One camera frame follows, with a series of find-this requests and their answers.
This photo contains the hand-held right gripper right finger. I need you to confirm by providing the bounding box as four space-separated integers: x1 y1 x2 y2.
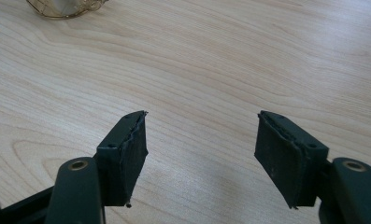
253 109 330 210

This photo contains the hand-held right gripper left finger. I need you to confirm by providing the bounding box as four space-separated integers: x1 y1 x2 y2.
95 110 150 209

